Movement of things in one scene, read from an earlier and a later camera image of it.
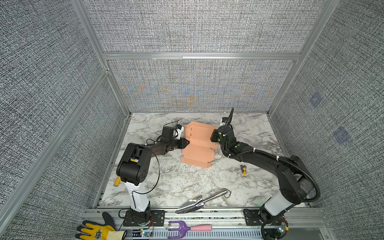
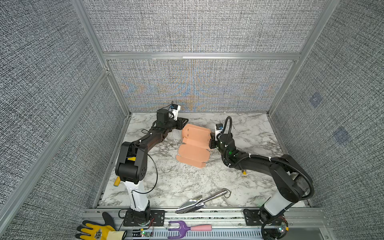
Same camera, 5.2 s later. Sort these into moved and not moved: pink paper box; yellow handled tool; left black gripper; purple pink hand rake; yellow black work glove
Moved: left black gripper; pink paper box
Not moved: yellow handled tool; purple pink hand rake; yellow black work glove
